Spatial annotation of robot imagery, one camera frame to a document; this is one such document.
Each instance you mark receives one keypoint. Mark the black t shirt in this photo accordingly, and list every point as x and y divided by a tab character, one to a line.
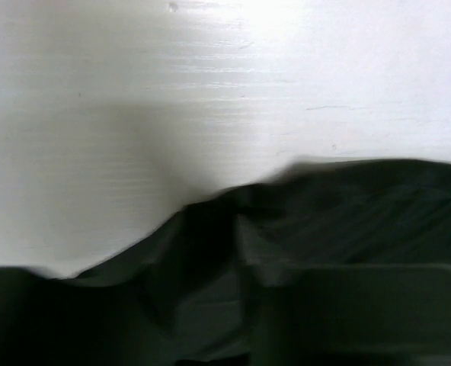
198	280

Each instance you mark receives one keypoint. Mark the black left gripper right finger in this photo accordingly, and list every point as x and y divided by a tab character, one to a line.
363	315

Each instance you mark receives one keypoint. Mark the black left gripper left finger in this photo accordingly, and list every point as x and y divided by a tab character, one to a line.
47	322

